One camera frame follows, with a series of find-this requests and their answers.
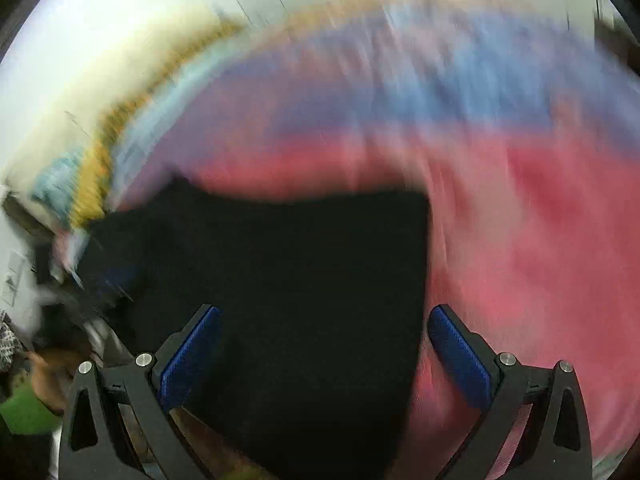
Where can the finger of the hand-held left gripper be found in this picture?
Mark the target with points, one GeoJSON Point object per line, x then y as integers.
{"type": "Point", "coordinates": [117, 278]}

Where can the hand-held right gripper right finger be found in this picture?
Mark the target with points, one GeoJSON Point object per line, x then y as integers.
{"type": "Point", "coordinates": [460, 360]}

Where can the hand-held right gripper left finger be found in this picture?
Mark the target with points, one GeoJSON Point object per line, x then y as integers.
{"type": "Point", "coordinates": [190, 360]}

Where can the black pants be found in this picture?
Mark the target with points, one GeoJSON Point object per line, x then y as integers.
{"type": "Point", "coordinates": [300, 310]}

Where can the person's right hand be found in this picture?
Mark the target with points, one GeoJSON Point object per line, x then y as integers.
{"type": "Point", "coordinates": [210, 440]}

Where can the checkered cloth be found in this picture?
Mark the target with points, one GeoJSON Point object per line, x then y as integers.
{"type": "Point", "coordinates": [9, 342]}

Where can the yellow knitted pillow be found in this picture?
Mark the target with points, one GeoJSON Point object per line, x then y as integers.
{"type": "Point", "coordinates": [90, 185]}

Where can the green mat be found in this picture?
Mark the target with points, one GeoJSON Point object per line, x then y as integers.
{"type": "Point", "coordinates": [25, 412]}

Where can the teal patterned pillow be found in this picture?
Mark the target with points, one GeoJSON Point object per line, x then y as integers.
{"type": "Point", "coordinates": [55, 180]}

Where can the colourful patchwork bedspread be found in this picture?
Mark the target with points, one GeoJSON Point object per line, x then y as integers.
{"type": "Point", "coordinates": [500, 210]}

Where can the cream pillow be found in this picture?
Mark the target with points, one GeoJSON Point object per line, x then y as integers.
{"type": "Point", "coordinates": [100, 90]}

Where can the dark wooden nightstand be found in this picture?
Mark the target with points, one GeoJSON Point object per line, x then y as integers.
{"type": "Point", "coordinates": [617, 37]}

